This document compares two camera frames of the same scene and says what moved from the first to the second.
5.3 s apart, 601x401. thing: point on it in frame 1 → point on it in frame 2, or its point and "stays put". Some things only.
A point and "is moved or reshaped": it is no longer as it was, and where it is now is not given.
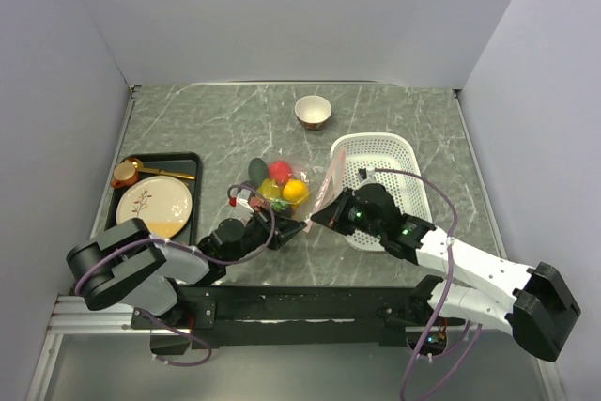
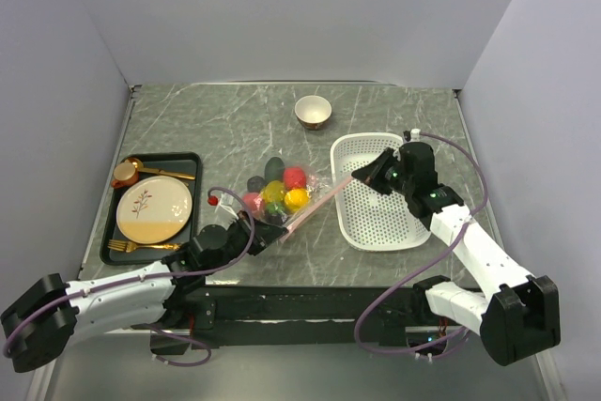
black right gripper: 332,215 → 372,174
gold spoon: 139,167 stays put
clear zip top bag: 296,184 is moved or reshaped
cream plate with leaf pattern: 164,204 stays put
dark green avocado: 257,170 → 274,170
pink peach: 256,202 stays put
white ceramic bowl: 313,112 stays put
